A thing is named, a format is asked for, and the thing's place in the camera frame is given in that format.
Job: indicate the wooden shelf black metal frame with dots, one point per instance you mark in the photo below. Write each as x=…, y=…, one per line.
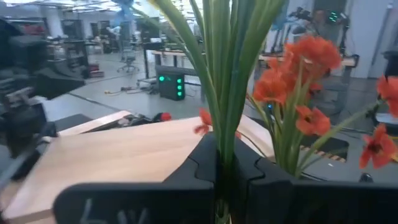
x=124, y=149

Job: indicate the black hazard-striped floor mat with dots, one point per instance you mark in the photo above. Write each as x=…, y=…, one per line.
x=323, y=149

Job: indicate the black box with green lights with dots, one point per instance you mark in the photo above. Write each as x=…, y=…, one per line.
x=171, y=84

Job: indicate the grey office chair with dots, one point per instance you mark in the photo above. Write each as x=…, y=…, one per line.
x=129, y=59

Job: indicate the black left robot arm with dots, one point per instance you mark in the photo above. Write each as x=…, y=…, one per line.
x=25, y=62

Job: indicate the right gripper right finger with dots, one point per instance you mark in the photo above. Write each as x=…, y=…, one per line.
x=311, y=202

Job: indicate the wooden desk black legs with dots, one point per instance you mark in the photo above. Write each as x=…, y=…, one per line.
x=174, y=53

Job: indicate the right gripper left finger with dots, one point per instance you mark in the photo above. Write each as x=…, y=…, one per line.
x=140, y=199

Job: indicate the blue artificial flower bunch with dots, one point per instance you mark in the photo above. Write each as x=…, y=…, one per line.
x=230, y=93

